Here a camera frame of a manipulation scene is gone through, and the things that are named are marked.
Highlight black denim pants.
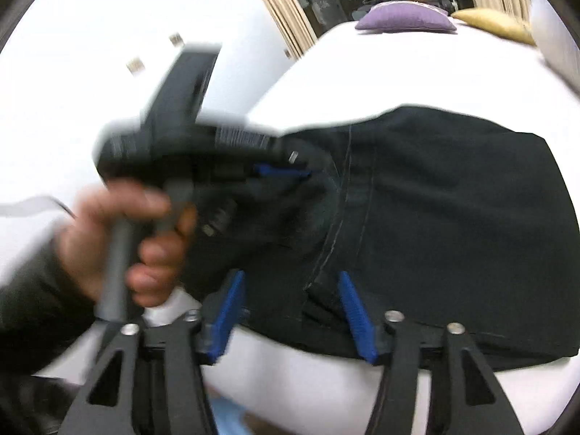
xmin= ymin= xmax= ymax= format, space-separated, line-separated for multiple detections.
xmin=183 ymin=106 xmax=579 ymax=369

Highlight person's dark sleeve forearm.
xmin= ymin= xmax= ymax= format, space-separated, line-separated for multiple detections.
xmin=0 ymin=193 xmax=105 ymax=435

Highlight person's left hand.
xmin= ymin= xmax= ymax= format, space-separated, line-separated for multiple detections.
xmin=55 ymin=180 xmax=196 ymax=307

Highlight white bed mattress sheet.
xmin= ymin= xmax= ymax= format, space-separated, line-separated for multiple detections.
xmin=35 ymin=13 xmax=580 ymax=435

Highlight beige left curtain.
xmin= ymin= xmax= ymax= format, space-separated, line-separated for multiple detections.
xmin=262 ymin=0 xmax=318 ymax=60

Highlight purple cushion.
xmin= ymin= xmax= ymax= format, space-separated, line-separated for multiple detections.
xmin=355 ymin=1 xmax=456 ymax=33

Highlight yellow cushion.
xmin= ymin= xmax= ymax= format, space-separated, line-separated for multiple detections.
xmin=451 ymin=8 xmax=536 ymax=46

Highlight wall switch plate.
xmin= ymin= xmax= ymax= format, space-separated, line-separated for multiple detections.
xmin=127 ymin=59 xmax=145 ymax=74
xmin=169 ymin=33 xmax=184 ymax=47

